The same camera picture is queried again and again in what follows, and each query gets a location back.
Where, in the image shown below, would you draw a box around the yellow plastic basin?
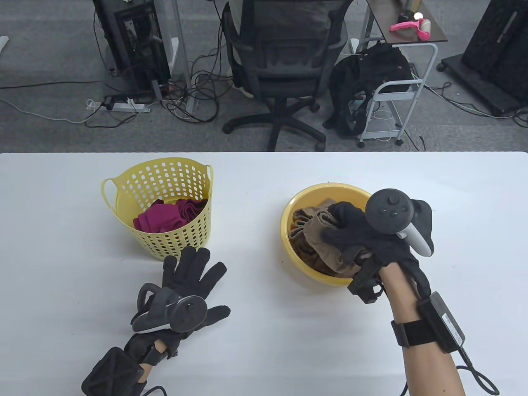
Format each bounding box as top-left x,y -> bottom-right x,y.
280,183 -> 384,287

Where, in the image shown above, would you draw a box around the white power strip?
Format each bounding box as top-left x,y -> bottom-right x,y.
87,99 -> 151,113

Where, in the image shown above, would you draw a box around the maroon shorts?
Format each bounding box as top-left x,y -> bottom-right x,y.
133,198 -> 209,232

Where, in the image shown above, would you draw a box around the black computer tower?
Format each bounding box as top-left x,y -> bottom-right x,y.
93,0 -> 172,95

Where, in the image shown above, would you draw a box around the black elastic forearm strap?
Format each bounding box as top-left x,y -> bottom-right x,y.
391,320 -> 440,348

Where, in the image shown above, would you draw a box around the person's left hand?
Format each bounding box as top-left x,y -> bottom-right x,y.
124,246 -> 231,363

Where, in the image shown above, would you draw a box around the white cart with brown top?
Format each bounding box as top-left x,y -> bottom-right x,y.
357,0 -> 448,148

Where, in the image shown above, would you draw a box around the black backpack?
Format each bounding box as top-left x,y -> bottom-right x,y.
323,41 -> 413,137

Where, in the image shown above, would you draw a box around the person's left forearm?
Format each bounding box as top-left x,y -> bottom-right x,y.
138,340 -> 167,384

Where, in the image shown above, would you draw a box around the tan shorts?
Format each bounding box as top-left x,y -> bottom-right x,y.
289,199 -> 363,278

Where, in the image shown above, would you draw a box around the person's right forearm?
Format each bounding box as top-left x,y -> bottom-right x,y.
382,264 -> 467,396

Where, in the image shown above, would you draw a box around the person's right hand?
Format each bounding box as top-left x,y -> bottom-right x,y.
320,201 -> 431,297

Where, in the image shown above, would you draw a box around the yellow perforated plastic basket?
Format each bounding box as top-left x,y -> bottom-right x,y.
101,158 -> 214,262

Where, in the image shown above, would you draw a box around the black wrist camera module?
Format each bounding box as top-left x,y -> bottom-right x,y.
348,264 -> 384,304

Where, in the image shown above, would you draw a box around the thick black power cable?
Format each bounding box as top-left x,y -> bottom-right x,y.
456,349 -> 500,396

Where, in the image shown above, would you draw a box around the black mesh forearm pack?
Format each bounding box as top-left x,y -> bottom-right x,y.
81,346 -> 147,396

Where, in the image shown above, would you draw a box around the black power pack box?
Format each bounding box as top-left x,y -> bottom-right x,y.
417,292 -> 466,353

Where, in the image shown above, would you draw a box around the black office chair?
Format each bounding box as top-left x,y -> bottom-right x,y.
222,0 -> 355,152

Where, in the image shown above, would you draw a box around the pink plastic gadget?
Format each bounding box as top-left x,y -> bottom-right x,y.
391,19 -> 431,40

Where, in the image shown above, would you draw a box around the black rolling stand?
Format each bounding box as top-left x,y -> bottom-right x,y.
437,0 -> 528,117

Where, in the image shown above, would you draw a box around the tangle of black floor cables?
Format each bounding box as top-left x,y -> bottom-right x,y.
163,0 -> 238,123

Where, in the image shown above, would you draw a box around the dark grey tracking controller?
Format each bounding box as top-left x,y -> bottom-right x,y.
131,283 -> 207,334
365,189 -> 434,257

